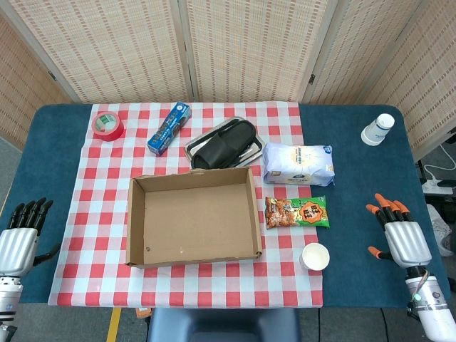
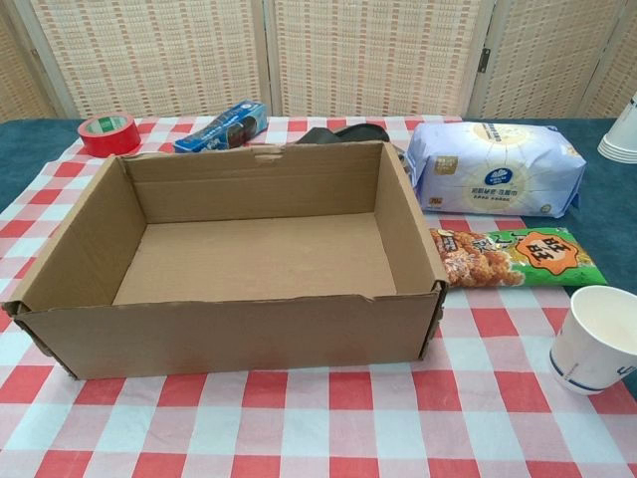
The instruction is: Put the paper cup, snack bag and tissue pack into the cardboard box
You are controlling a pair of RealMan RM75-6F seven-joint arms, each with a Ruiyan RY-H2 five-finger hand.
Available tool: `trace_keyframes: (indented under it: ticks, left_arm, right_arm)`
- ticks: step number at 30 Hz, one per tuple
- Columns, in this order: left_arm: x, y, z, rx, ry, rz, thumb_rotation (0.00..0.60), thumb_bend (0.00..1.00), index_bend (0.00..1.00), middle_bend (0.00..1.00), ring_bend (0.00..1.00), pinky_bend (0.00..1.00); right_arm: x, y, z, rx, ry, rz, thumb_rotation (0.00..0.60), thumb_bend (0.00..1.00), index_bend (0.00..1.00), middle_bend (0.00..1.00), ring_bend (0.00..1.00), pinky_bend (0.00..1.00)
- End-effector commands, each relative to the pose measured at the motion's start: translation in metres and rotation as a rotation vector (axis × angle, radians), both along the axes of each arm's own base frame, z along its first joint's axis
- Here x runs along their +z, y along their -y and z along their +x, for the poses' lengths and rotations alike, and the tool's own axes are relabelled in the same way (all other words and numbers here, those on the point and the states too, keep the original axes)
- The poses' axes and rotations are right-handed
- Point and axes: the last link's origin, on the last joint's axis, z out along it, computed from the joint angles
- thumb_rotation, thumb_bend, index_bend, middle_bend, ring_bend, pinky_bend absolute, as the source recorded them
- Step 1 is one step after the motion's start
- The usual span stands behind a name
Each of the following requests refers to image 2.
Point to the long blue carton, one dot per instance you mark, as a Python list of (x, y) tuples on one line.
[(224, 130)]

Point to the woven bamboo screen panel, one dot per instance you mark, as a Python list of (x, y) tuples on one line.
[(20, 84), (537, 55), (378, 55), (624, 50), (159, 55)]

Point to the white paper cup blue band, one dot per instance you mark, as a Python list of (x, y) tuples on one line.
[(582, 348)]

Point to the pale purple tissue pack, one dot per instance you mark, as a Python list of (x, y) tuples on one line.
[(497, 169)]

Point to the red white checkered tablecloth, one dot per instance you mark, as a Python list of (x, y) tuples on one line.
[(298, 423)]

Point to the brown cardboard box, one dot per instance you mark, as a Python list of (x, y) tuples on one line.
[(224, 338)]

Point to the red tape roll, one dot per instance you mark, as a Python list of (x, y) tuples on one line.
[(107, 144)]

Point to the stack of white paper cups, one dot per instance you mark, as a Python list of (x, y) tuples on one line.
[(622, 139)]

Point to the green orange snack bag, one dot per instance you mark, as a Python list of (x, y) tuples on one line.
[(522, 259)]

